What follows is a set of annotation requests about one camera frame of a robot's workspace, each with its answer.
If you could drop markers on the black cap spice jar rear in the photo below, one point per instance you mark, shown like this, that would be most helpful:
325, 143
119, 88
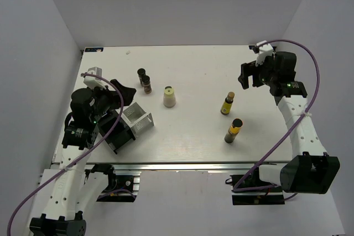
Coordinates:
141, 73

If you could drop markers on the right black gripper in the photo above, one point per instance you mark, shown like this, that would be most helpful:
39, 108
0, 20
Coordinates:
248, 69

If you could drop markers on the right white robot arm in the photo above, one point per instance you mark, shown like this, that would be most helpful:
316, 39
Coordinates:
312, 169

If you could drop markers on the left blue corner sticker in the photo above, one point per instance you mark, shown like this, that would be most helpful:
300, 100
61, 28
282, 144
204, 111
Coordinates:
94, 50

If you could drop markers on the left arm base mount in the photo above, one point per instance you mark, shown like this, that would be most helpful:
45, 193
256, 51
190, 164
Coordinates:
120, 188

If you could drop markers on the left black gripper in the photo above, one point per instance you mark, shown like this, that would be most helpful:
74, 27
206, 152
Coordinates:
112, 95

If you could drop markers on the white bottle yellow lid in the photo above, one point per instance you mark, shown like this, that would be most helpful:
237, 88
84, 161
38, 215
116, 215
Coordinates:
169, 99

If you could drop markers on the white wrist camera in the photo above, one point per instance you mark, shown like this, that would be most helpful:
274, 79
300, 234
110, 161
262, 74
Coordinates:
262, 50
94, 80

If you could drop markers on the black organizer box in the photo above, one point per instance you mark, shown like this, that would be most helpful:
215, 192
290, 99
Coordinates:
120, 136

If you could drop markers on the black cap spice jar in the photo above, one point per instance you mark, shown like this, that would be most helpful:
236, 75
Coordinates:
146, 84
141, 73

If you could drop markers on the yellow label brown bottle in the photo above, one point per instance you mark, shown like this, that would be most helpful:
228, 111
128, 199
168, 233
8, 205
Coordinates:
227, 104

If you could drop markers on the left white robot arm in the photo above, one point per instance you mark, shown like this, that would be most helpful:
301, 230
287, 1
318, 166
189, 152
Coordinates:
64, 213

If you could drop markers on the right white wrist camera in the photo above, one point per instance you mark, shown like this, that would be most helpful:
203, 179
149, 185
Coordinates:
262, 50

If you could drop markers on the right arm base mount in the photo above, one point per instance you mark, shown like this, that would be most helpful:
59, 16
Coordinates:
268, 196

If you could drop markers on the black cap spice jar front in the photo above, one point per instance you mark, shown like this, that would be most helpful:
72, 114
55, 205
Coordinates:
146, 84

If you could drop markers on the yellow band spice bottle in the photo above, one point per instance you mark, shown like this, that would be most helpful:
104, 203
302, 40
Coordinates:
233, 130

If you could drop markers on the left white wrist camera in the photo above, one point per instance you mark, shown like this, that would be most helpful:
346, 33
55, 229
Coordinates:
94, 80

